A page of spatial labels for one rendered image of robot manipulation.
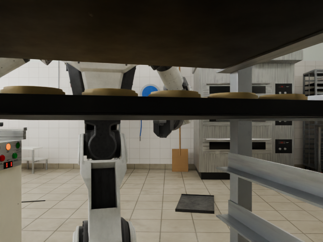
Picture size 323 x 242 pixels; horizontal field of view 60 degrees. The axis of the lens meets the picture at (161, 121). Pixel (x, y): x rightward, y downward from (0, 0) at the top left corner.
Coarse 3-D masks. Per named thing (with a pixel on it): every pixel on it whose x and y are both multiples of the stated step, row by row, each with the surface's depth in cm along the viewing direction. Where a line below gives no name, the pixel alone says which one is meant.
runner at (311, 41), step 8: (320, 32) 29; (296, 40) 32; (304, 40) 31; (312, 40) 31; (320, 40) 31; (280, 48) 35; (288, 48) 35; (296, 48) 35; (256, 56) 40; (264, 56) 39; (272, 56) 39; (280, 56) 39; (240, 64) 45; (248, 64) 45; (216, 72) 52; (224, 72) 52; (232, 72) 52
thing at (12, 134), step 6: (0, 132) 158; (6, 132) 157; (12, 132) 157; (18, 132) 157; (24, 132) 157; (0, 138) 158; (6, 138) 157; (12, 138) 157; (18, 138) 157; (24, 138) 157
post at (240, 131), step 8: (240, 72) 50; (248, 72) 51; (232, 80) 52; (240, 80) 50; (248, 80) 51; (232, 88) 52; (240, 88) 50; (248, 88) 51; (232, 128) 52; (240, 128) 50; (248, 128) 51; (232, 136) 52; (240, 136) 50; (248, 136) 51; (232, 144) 52; (240, 144) 50; (248, 144) 51; (232, 152) 52; (240, 152) 50; (248, 152) 51; (232, 176) 52; (232, 184) 52; (240, 184) 50; (248, 184) 51; (232, 192) 52; (240, 192) 50; (248, 192) 51; (232, 200) 52; (240, 200) 50; (248, 200) 51; (248, 208) 51; (232, 232) 52; (232, 240) 52; (240, 240) 50
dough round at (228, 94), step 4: (228, 92) 26; (232, 92) 26; (236, 92) 26; (240, 92) 26; (244, 92) 26; (248, 92) 27; (212, 96) 27; (216, 96) 27; (220, 96) 27; (224, 96) 26; (228, 96) 26; (232, 96) 26; (236, 96) 26; (240, 96) 26; (244, 96) 26; (248, 96) 26; (252, 96) 27; (256, 96) 27
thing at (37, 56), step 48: (0, 0) 22; (48, 0) 22; (96, 0) 22; (144, 0) 22; (192, 0) 22; (240, 0) 22; (288, 0) 22; (0, 48) 36; (48, 48) 36; (96, 48) 36; (144, 48) 36; (192, 48) 36; (240, 48) 36
